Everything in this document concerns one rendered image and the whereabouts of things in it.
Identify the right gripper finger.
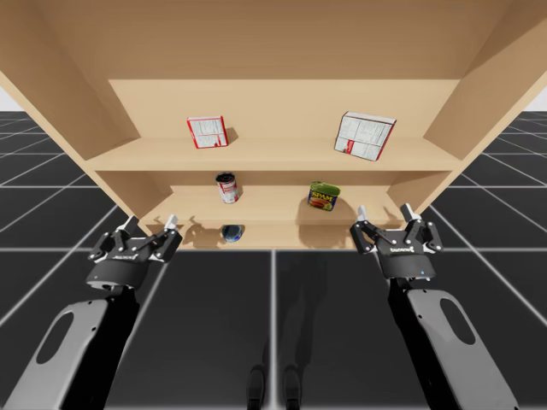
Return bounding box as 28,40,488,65
350,205,388,255
399,202,444,254

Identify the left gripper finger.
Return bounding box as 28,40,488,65
88,215,140,262
123,214,180,264

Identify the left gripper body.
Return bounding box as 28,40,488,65
85,244,156,291

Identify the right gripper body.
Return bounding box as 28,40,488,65
376,229,438,282

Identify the green and blue rectangular can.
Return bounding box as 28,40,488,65
307,180,341,214

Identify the blue flat can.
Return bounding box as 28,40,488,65
221,224,246,244

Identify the red and white can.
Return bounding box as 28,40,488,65
215,172,241,205

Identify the large red and white carton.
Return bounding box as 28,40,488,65
333,111,397,162

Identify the small red and white carton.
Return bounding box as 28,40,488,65
185,114,229,150

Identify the pale wooden shelf unit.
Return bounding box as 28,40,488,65
0,0,547,251

